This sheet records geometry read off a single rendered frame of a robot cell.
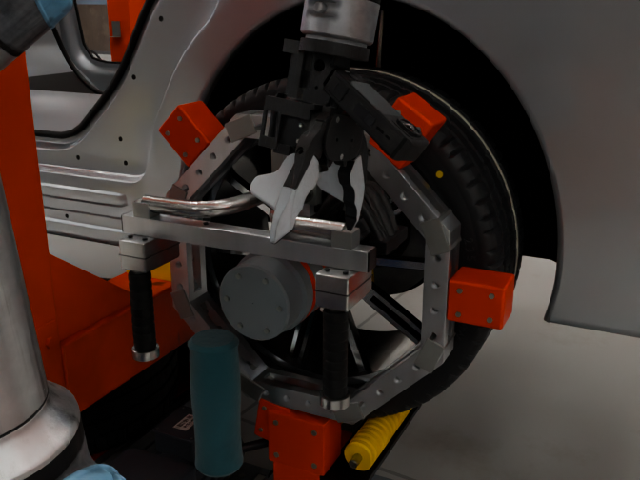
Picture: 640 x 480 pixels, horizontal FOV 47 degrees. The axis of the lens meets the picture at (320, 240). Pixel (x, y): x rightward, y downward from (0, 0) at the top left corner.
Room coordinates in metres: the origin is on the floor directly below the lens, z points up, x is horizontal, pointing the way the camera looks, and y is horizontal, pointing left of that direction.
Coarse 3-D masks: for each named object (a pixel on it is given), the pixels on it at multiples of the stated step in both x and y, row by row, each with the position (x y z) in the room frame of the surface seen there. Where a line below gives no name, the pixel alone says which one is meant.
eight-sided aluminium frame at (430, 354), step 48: (240, 144) 1.25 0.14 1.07; (192, 192) 1.29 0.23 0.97; (432, 192) 1.15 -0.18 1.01; (432, 240) 1.09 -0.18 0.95; (192, 288) 1.31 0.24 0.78; (432, 288) 1.09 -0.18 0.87; (240, 336) 1.31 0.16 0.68; (432, 336) 1.10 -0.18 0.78; (288, 384) 1.23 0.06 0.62; (384, 384) 1.13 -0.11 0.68
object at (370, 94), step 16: (336, 80) 0.73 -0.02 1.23; (352, 80) 0.74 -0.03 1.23; (336, 96) 0.73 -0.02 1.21; (352, 96) 0.72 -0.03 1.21; (368, 96) 0.72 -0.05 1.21; (352, 112) 0.71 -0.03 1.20; (368, 112) 0.70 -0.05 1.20; (384, 112) 0.70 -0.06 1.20; (368, 128) 0.70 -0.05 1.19; (384, 128) 0.69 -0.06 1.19; (400, 128) 0.69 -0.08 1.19; (416, 128) 0.71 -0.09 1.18; (384, 144) 0.69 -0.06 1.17; (400, 144) 0.68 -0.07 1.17; (416, 144) 0.69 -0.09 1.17; (400, 160) 0.68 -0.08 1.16
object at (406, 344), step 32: (256, 160) 1.45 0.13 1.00; (224, 192) 1.40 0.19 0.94; (256, 224) 1.54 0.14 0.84; (224, 256) 1.42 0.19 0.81; (384, 256) 1.24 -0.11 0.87; (320, 320) 1.49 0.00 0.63; (352, 320) 1.28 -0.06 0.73; (416, 320) 1.22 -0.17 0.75; (288, 352) 1.34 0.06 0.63; (320, 352) 1.36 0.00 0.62; (352, 352) 1.26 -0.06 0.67; (384, 352) 1.32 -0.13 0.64; (352, 384) 1.24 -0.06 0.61
